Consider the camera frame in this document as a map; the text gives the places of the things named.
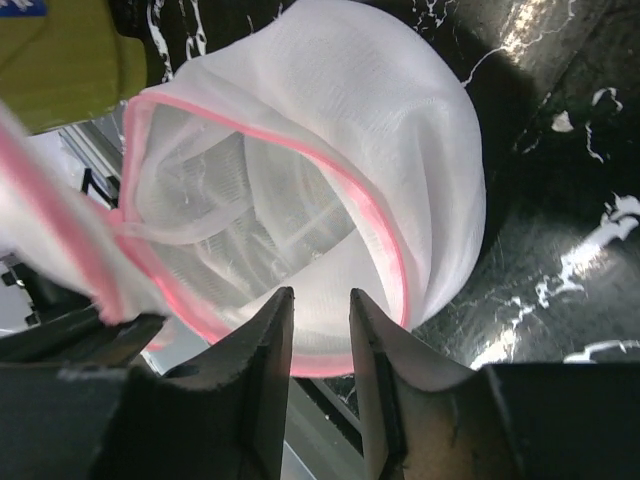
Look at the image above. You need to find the olive green plastic basket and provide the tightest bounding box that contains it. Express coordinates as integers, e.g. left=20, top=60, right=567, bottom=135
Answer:
left=1, top=1, right=147, bottom=134

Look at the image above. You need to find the white pink-trimmed mesh laundry bag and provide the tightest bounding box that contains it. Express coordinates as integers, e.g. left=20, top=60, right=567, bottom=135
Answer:
left=1, top=1, right=486, bottom=377

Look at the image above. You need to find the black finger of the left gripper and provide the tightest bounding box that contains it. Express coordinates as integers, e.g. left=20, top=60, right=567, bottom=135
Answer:
left=1, top=307, right=165, bottom=365

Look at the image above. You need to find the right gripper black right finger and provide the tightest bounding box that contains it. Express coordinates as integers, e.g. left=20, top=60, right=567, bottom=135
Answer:
left=349, top=289, right=520, bottom=479

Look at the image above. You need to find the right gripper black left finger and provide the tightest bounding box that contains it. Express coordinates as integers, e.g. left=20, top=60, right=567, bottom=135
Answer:
left=89, top=287, right=294, bottom=479

